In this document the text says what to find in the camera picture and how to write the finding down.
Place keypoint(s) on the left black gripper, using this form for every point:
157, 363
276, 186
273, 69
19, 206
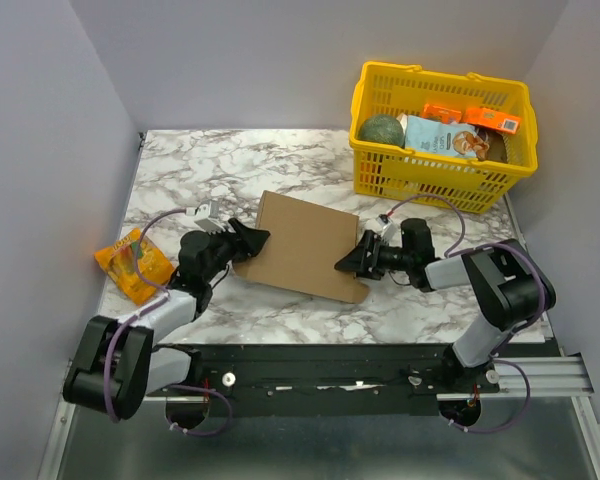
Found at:
246, 241

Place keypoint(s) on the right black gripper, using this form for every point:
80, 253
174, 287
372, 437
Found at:
371, 255

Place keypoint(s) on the brown cardboard box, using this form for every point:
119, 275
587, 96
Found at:
306, 240

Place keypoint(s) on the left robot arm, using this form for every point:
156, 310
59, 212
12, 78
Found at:
119, 360

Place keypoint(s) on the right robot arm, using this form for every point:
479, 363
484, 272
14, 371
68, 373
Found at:
512, 292

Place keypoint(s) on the orange snack box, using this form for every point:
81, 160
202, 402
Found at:
441, 114

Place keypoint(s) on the yellow plastic basket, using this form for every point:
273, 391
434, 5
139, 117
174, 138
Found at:
472, 184

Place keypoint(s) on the orange candy bag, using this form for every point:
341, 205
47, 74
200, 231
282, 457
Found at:
119, 262

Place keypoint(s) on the green round melon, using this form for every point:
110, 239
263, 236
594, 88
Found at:
382, 129

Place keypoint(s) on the light blue chips bag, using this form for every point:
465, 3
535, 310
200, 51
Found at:
452, 140

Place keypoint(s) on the orange juice carton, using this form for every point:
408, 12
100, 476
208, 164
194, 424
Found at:
492, 119

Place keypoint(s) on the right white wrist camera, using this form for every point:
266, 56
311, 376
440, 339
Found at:
388, 228

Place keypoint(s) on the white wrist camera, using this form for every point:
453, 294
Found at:
206, 216
388, 228

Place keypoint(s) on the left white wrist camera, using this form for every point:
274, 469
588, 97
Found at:
206, 216

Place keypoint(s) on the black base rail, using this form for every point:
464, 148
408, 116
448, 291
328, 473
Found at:
287, 380

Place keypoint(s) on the aluminium frame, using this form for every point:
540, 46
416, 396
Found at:
539, 425

